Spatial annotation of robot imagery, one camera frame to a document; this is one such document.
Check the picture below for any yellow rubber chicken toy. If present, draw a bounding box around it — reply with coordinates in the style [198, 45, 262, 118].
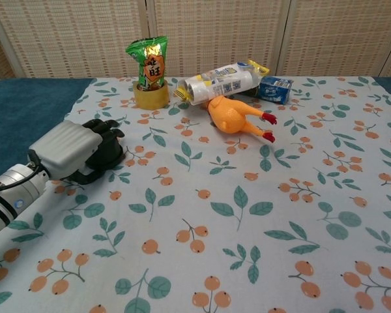
[207, 96, 278, 144]

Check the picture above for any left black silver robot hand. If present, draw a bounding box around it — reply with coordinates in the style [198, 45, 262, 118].
[27, 118, 125, 186]

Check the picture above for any floral print tablecloth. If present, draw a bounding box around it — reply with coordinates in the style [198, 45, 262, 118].
[0, 76, 391, 313]

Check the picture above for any blue white drink carton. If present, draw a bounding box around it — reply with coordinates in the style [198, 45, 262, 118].
[257, 76, 294, 105]

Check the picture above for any green snack packet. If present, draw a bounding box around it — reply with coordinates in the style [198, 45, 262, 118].
[125, 35, 169, 91]

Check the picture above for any clear yellowish tape roll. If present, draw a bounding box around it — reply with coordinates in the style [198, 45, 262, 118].
[132, 80, 170, 110]

